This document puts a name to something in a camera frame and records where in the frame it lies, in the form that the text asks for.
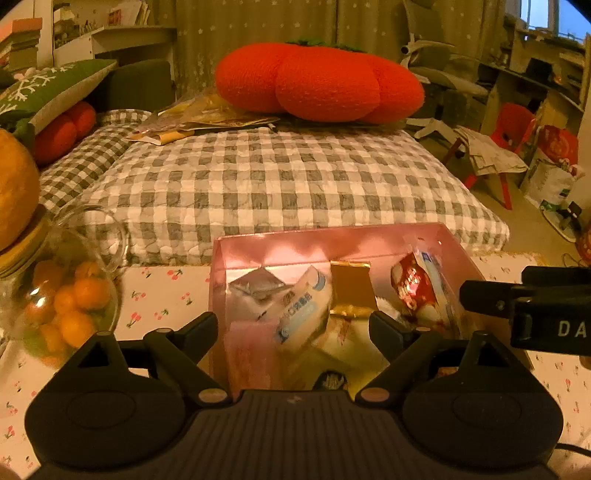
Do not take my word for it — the cream biscuit packet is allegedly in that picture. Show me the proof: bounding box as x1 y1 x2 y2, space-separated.
311 316 389 375

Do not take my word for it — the dark green cushion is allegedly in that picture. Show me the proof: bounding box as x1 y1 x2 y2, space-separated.
87 58 177 114

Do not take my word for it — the patterned curtain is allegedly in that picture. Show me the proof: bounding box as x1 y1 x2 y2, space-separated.
147 0 509 100

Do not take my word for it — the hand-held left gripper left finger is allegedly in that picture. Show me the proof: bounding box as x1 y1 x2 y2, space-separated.
59 311 232 408

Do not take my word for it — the grey checked quilt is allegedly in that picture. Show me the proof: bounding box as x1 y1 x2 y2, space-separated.
37 108 156 206

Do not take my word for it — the red tomato cushion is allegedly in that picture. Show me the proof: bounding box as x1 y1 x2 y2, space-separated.
214 39 426 125

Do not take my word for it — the round glass jar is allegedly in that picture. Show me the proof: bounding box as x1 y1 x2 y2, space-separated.
0 205 128 368

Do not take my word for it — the white sack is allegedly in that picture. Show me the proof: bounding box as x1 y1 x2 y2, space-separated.
519 152 578 210

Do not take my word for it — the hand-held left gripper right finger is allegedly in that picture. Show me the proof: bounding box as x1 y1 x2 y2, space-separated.
355 309 528 407

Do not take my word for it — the pile of yellow paper bags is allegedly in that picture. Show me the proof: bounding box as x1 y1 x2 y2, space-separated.
125 89 281 148

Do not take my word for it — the pink snack packet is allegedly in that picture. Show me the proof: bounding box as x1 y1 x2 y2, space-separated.
223 319 283 393

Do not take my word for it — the white round stand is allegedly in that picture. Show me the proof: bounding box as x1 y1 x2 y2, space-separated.
540 198 581 243

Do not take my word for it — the stack of books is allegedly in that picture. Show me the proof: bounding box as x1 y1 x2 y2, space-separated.
0 17 44 73

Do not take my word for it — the newspaper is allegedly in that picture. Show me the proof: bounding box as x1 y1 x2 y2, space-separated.
454 125 529 177

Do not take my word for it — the white shelf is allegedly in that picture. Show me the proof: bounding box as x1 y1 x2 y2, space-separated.
50 0 179 66

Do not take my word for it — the window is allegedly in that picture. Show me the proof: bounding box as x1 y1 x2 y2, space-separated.
519 0 591 38

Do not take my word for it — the brown gold snack packet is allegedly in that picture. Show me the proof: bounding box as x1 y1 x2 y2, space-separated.
328 259 374 320

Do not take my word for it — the large orange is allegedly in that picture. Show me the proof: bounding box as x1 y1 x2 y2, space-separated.
0 128 42 254

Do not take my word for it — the large white bread packet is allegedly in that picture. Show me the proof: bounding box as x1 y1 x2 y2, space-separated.
273 264 334 353

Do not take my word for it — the red bag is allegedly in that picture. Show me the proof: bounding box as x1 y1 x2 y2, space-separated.
535 124 581 167

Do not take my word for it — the green snowflake pillow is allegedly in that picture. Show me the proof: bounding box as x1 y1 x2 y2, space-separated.
0 58 119 140

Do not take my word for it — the grey checked pillow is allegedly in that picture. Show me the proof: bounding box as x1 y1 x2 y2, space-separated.
85 124 511 268

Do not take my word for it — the pile of small oranges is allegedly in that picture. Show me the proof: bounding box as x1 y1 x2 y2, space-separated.
20 259 114 366

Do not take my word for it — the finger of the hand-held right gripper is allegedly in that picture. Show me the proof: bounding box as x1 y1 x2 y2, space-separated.
459 279 523 320

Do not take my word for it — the pink silver box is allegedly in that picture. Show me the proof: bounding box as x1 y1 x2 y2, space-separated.
207 222 534 402

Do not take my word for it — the red white snack packet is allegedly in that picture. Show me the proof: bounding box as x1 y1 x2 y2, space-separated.
390 252 442 324

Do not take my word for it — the small red cushion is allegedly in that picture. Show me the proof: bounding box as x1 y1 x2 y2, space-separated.
33 100 98 167

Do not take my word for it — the silver snack packet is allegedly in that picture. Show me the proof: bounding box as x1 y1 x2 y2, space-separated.
229 266 297 319

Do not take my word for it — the cluttered desk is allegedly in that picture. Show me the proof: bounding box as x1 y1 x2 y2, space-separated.
479 13 591 135

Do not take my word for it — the red plastic chair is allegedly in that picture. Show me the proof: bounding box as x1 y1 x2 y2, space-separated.
464 102 539 211

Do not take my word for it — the grey office chair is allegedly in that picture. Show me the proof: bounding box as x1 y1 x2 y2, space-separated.
399 0 493 140

